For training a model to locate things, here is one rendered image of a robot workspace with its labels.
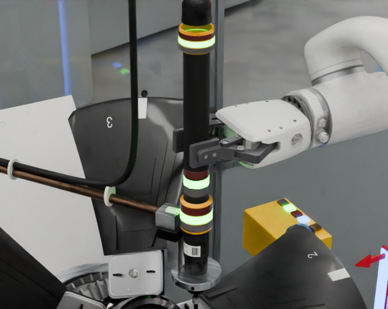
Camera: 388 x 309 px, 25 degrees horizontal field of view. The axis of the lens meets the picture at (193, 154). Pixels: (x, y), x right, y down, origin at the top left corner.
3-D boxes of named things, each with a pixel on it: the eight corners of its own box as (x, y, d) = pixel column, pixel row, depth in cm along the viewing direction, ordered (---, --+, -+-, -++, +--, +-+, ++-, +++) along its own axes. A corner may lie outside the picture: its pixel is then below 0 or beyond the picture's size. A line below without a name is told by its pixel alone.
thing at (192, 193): (179, 194, 117) (179, 186, 116) (190, 183, 120) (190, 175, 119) (201, 200, 116) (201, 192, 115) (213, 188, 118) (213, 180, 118)
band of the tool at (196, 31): (172, 53, 107) (172, 30, 106) (189, 41, 111) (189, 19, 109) (205, 59, 106) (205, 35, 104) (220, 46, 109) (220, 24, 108)
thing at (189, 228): (174, 228, 119) (174, 220, 119) (189, 213, 123) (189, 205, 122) (203, 236, 118) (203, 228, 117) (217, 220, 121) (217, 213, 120)
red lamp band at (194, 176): (179, 177, 116) (178, 168, 115) (190, 165, 118) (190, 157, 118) (202, 183, 114) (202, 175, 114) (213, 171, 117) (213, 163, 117)
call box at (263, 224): (241, 252, 180) (243, 208, 175) (283, 240, 184) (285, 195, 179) (285, 295, 168) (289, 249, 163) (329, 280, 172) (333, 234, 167)
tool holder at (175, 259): (149, 279, 124) (147, 219, 119) (172, 253, 129) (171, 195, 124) (207, 297, 120) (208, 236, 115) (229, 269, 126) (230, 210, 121)
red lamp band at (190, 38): (172, 38, 106) (171, 32, 106) (188, 26, 110) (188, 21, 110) (205, 44, 105) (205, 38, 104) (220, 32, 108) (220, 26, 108)
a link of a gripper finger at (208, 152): (246, 165, 114) (200, 177, 111) (233, 154, 116) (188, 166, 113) (247, 143, 112) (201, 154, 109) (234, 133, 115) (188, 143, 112)
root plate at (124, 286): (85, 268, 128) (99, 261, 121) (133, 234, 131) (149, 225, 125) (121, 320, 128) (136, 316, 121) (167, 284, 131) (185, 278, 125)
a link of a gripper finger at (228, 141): (262, 164, 114) (219, 162, 114) (260, 146, 118) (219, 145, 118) (263, 144, 112) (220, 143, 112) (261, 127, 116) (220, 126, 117)
